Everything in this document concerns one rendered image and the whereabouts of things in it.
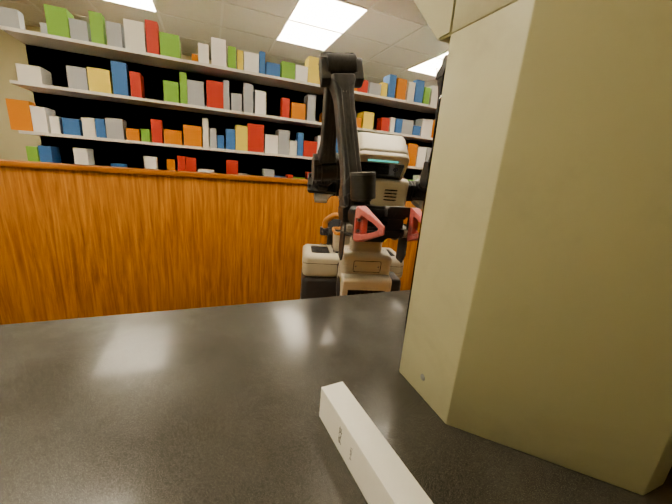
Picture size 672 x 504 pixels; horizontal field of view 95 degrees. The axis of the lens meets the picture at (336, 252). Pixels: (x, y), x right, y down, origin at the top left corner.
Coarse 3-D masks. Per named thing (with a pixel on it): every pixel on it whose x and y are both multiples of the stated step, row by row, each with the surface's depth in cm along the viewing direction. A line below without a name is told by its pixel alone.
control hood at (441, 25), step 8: (416, 0) 43; (424, 0) 41; (432, 0) 40; (440, 0) 38; (448, 0) 37; (456, 0) 36; (424, 8) 41; (432, 8) 40; (440, 8) 38; (448, 8) 37; (424, 16) 41; (432, 16) 40; (440, 16) 39; (448, 16) 37; (432, 24) 40; (440, 24) 39; (448, 24) 37; (440, 32) 39; (448, 32) 37; (440, 40) 39; (448, 40) 39
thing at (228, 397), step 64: (64, 320) 56; (128, 320) 58; (192, 320) 60; (256, 320) 62; (320, 320) 64; (384, 320) 66; (0, 384) 40; (64, 384) 41; (128, 384) 42; (192, 384) 43; (256, 384) 44; (320, 384) 45; (384, 384) 46; (0, 448) 32; (64, 448) 32; (128, 448) 33; (192, 448) 34; (256, 448) 34; (320, 448) 35; (448, 448) 36; (512, 448) 37
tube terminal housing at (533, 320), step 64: (512, 0) 30; (576, 0) 26; (640, 0) 25; (448, 64) 37; (512, 64) 30; (576, 64) 27; (640, 64) 26; (448, 128) 38; (512, 128) 30; (576, 128) 28; (640, 128) 26; (448, 192) 38; (512, 192) 31; (576, 192) 29; (640, 192) 27; (448, 256) 38; (512, 256) 32; (576, 256) 30; (640, 256) 28; (448, 320) 39; (512, 320) 34; (576, 320) 31; (640, 320) 29; (448, 384) 39; (512, 384) 35; (576, 384) 33; (640, 384) 30; (576, 448) 34; (640, 448) 32
